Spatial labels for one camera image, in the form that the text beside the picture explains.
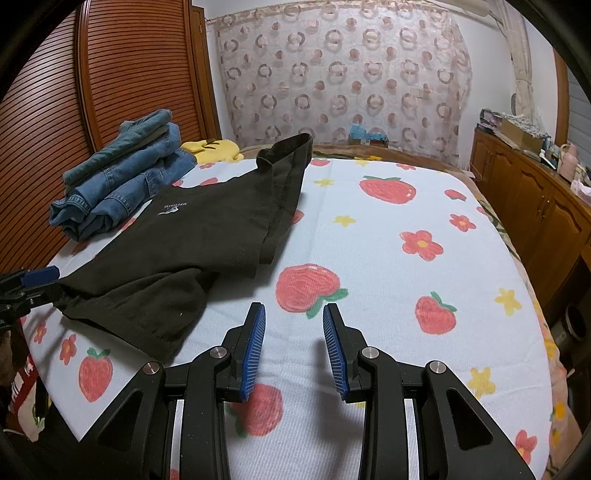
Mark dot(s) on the strawberry printed blanket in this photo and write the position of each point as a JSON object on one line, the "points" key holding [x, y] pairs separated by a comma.
{"points": [[392, 258]]}

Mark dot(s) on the yellow plush toy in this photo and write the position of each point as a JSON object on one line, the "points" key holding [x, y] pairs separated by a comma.
{"points": [[214, 150]]}

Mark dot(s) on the black pants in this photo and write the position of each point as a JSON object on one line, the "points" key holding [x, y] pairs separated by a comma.
{"points": [[207, 221]]}

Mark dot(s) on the dark trash bin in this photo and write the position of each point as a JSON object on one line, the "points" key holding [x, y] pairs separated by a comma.
{"points": [[570, 325]]}

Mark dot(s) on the grey window blind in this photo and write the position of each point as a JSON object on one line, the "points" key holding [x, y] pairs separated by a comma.
{"points": [[581, 110]]}

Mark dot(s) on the wooden cabinet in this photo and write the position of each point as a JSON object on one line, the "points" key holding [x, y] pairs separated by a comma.
{"points": [[531, 207]]}

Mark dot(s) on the dark patterned box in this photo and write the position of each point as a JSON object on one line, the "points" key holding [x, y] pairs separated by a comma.
{"points": [[489, 120]]}

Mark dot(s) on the blue denim jeans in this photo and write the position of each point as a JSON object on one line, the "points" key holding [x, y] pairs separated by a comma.
{"points": [[115, 198]]}

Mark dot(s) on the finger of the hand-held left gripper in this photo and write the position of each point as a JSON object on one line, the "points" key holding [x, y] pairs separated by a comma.
{"points": [[41, 275], [23, 304]]}

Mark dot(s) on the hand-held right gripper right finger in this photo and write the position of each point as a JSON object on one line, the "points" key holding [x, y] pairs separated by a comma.
{"points": [[334, 350]]}

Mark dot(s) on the pink tissue box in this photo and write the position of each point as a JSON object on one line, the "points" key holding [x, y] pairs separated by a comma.
{"points": [[581, 186]]}

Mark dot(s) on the teal folded jeans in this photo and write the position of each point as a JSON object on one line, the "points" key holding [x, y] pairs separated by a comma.
{"points": [[134, 134]]}

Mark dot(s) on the tied beige curtain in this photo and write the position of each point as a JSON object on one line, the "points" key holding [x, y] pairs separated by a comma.
{"points": [[521, 69]]}

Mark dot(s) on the person's dark printed clothing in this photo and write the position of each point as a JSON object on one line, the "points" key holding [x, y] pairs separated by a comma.
{"points": [[23, 392]]}

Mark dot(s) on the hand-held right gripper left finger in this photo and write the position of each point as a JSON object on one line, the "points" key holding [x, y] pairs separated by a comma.
{"points": [[253, 350]]}

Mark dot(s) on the cardboard box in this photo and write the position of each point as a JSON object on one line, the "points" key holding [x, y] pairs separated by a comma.
{"points": [[519, 134]]}

